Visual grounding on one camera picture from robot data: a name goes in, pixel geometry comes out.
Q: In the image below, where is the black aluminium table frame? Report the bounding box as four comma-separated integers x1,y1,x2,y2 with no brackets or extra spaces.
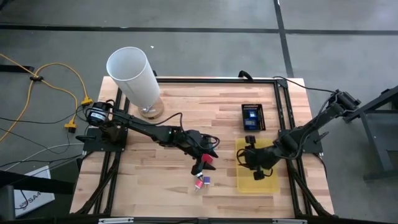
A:
70,77,335,218

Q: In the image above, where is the yellow translucent plastic tray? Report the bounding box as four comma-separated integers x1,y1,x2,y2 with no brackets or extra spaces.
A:
234,138,280,194

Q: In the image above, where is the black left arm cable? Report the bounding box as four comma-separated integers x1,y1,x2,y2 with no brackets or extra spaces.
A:
154,111,184,134

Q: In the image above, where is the silver metal bracket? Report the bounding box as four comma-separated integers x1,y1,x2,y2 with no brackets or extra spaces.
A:
98,217,134,224
272,218,307,224

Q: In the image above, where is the white shade wooden base lamp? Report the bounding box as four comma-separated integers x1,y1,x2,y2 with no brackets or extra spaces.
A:
106,46,165,120

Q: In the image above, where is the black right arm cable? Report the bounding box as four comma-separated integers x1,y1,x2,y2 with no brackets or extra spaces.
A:
272,76,338,94

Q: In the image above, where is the black flat bar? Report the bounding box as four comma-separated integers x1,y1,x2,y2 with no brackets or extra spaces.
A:
0,169,75,196

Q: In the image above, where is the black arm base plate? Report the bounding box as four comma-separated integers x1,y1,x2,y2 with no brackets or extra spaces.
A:
279,129,330,154
75,126,128,153

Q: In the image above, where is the black cable connector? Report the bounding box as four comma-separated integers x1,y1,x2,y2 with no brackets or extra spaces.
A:
238,70,254,82

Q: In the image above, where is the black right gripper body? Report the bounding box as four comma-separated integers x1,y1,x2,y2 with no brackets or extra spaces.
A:
244,135,280,181

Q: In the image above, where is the black side table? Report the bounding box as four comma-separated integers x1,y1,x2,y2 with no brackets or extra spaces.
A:
343,85,398,182

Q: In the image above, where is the black mesh basket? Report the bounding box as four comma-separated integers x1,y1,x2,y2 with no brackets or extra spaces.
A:
241,103,267,131

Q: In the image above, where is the white cardboard box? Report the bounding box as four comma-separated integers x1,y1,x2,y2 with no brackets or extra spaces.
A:
14,166,56,218

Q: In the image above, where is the black floor strip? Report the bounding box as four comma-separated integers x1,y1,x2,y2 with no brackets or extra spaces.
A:
0,64,35,73

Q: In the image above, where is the yellow extension cable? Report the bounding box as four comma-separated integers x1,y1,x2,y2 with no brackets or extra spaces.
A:
0,52,94,144

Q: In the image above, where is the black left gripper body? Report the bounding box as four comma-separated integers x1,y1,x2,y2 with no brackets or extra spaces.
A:
180,130,215,161

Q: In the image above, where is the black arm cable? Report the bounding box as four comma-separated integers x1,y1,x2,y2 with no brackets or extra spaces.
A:
154,111,184,134
272,76,338,94

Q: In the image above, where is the white floor cable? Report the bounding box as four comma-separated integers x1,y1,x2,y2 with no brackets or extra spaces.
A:
4,142,85,172

